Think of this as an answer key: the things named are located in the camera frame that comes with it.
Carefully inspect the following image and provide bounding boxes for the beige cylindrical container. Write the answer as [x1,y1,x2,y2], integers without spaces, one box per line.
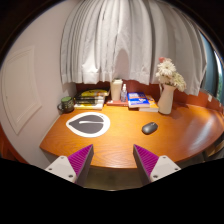
[110,79,123,101]

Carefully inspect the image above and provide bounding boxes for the red flat book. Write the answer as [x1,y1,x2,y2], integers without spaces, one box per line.
[106,100,128,107]

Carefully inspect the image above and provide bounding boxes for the white and pink flowers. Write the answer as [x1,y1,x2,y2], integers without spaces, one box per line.
[156,57,187,92]

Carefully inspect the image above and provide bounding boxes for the white bottom book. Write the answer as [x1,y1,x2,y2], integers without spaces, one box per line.
[74,103,104,110]

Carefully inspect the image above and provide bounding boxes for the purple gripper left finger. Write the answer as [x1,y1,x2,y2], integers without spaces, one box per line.
[44,143,95,188]

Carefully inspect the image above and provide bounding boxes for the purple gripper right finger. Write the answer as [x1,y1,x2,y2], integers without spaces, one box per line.
[132,143,182,186]

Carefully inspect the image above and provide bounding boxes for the dark middle book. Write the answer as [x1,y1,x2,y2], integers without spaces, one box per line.
[74,96,105,105]

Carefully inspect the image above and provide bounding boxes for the yellow and black top book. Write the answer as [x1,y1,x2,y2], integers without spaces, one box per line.
[75,89,110,98]

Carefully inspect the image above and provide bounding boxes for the clear small spray bottle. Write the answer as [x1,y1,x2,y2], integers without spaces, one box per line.
[121,84,127,102]

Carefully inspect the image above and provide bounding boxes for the tan book under blue book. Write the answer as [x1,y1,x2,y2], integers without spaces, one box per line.
[140,95,159,112]

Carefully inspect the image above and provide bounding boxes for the white and grey mouse pad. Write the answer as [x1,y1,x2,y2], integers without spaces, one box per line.
[66,112,110,138]

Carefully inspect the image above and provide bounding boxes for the white ceramic vase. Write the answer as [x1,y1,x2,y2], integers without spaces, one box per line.
[158,85,175,115]

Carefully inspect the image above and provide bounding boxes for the grey computer mouse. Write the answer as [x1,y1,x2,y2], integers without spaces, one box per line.
[142,122,158,135]

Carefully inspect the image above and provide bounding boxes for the dark green mug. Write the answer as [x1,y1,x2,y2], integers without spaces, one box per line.
[57,96,74,113]

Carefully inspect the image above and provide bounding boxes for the white curtain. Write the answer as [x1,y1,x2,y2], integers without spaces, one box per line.
[61,0,207,95]

